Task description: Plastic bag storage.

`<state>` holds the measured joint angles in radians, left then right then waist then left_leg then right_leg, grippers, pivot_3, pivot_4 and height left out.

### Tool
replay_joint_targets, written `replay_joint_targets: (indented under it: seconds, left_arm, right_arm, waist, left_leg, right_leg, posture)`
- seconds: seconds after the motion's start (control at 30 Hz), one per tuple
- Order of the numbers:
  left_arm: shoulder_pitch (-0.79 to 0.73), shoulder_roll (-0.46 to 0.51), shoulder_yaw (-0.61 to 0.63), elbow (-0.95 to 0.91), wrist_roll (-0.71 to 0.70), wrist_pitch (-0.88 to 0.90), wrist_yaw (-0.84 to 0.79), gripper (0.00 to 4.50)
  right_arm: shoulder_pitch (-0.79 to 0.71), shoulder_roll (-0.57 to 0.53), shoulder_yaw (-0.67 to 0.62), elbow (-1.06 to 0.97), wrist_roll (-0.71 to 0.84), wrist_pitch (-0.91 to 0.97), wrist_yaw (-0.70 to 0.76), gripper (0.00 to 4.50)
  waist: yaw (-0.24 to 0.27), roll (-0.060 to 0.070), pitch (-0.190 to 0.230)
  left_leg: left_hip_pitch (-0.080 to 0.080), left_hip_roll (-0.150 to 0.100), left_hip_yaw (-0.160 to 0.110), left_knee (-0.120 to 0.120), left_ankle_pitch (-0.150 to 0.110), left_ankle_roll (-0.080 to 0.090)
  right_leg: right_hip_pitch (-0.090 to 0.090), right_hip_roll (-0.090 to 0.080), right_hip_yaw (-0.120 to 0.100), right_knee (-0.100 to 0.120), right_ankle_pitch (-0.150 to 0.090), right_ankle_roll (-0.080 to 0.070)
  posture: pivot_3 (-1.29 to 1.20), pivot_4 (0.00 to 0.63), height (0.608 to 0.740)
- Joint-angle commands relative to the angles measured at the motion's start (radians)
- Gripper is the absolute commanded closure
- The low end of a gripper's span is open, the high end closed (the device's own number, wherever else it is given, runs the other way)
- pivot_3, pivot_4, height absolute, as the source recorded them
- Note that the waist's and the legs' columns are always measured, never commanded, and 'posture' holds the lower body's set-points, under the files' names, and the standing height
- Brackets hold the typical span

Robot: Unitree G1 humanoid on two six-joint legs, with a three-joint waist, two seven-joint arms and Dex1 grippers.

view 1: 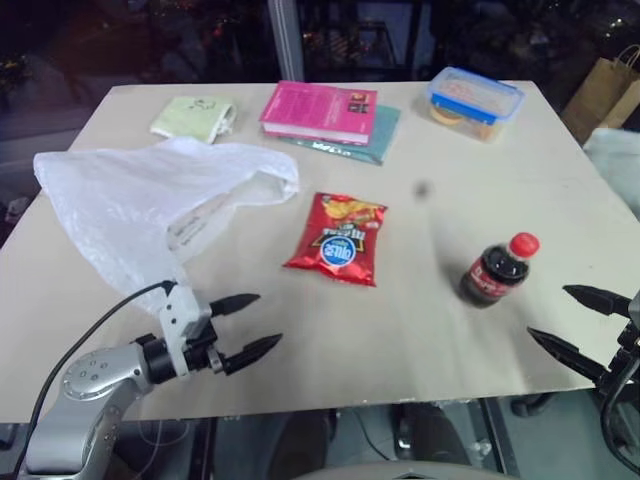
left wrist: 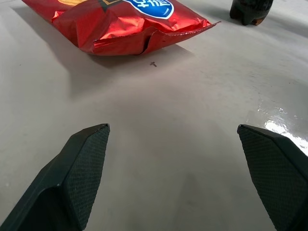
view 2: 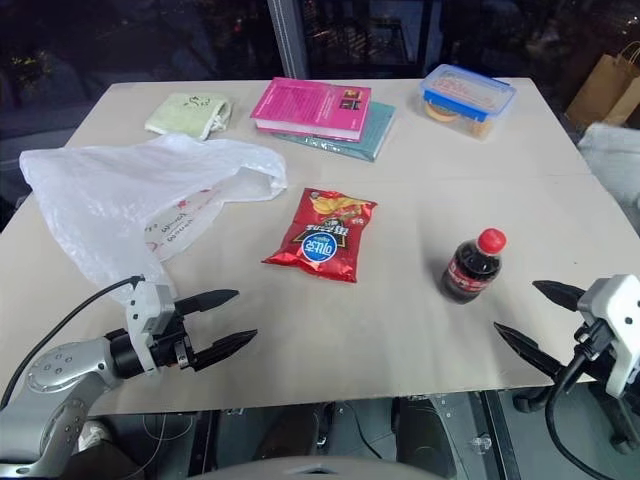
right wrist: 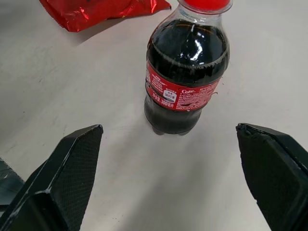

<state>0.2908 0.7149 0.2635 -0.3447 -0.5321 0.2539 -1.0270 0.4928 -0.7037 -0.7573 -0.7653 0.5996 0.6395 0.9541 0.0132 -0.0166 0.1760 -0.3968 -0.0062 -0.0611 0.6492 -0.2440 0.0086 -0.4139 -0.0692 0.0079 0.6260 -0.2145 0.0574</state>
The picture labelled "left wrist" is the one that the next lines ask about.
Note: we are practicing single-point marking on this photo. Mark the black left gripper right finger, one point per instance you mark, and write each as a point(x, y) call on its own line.
point(276, 173)

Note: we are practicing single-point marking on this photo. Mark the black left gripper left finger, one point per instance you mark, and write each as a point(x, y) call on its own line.
point(72, 183)

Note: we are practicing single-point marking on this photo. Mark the small dark screw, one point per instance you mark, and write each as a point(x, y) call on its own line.
point(153, 64)

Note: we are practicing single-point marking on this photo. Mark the dark cola bottle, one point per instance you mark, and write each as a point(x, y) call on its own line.
point(249, 10)

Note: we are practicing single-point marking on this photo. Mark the red foil snack bag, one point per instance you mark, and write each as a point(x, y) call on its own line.
point(125, 26)

